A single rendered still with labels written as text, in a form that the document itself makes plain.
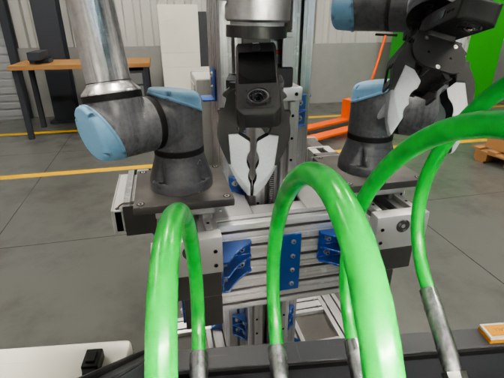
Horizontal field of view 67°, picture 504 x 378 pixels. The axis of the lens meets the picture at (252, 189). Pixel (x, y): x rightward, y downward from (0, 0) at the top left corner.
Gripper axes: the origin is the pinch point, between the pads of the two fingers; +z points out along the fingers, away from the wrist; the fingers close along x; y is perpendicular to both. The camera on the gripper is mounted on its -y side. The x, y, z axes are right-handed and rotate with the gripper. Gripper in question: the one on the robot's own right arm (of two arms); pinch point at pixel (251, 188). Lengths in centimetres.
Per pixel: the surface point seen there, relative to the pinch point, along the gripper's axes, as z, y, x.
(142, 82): 64, 441, 140
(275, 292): 5.1, -14.4, -2.7
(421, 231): -0.4, -10.5, -18.3
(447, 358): 7.7, -19.9, -18.8
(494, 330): 23.0, -0.9, -38.8
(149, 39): 22, 570, 159
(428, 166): -7.8, -10.4, -17.5
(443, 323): 5.8, -17.5, -19.1
